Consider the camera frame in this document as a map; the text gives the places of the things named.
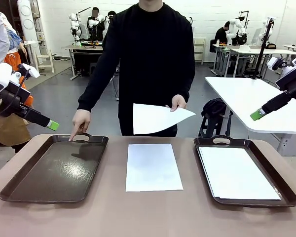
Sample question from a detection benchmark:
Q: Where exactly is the person's left forearm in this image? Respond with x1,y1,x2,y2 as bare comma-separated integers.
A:
179,71,196,104

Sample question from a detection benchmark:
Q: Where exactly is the white A4 paper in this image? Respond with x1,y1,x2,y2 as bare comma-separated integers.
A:
125,144,184,193
133,103,197,136
198,147,282,200

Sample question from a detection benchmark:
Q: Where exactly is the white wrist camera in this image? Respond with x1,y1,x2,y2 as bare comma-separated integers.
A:
267,56,291,73
14,63,41,79

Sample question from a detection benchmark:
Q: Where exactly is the grey wall equipment rack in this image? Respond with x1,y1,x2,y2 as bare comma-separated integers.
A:
33,0,45,42

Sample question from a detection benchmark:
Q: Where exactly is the seated background person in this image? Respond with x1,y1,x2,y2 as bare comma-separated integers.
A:
214,21,231,47

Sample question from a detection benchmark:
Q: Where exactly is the grey background work table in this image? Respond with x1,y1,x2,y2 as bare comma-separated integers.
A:
61,44,104,81

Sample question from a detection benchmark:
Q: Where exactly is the black stool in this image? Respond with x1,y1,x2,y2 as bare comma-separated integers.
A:
198,112,234,139

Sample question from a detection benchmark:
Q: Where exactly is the brown plastic serving tray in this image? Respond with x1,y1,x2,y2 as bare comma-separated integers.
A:
193,135,296,207
0,132,109,204

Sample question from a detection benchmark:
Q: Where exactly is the white monitor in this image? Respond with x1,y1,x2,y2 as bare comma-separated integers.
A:
251,28,262,45

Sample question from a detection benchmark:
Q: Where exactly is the black tripod pole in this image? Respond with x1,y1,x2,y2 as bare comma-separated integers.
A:
251,18,274,80

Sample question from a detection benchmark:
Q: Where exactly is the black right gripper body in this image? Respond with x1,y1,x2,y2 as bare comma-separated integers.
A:
277,70,296,96

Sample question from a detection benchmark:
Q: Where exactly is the white standing air conditioner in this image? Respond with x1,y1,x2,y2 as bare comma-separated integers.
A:
16,0,37,42

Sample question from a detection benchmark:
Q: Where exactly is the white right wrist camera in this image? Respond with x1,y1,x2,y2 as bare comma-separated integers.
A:
267,56,291,73

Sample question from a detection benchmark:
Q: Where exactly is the person's left hand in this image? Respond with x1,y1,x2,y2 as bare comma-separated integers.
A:
165,94,187,113

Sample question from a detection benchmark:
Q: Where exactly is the person torso black sweater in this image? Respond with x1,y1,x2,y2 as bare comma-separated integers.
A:
88,0,196,138

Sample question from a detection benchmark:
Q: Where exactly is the white drawer cabinet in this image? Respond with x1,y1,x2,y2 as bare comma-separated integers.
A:
193,37,207,65

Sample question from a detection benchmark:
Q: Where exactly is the background person blurred face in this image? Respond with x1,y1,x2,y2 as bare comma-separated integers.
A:
87,7,104,41

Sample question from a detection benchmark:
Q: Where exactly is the white background desk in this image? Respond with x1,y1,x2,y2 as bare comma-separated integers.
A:
230,48,296,77

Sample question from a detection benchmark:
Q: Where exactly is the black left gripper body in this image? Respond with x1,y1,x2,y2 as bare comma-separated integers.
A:
0,88,31,119

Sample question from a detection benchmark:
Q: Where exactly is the large white table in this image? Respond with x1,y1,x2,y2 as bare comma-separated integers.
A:
204,76,296,157

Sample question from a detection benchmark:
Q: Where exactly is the person's right forearm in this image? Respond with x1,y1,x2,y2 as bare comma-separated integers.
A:
77,61,116,113

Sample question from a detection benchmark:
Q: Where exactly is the white wooden stool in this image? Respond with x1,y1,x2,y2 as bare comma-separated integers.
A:
35,49,55,74

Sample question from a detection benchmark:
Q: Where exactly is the background person dark hair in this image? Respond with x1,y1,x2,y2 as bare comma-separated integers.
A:
103,11,116,33

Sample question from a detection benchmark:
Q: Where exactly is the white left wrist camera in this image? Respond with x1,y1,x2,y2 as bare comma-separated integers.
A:
14,63,41,79

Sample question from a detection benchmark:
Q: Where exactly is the person's right hand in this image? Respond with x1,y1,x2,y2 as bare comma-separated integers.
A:
68,109,92,142

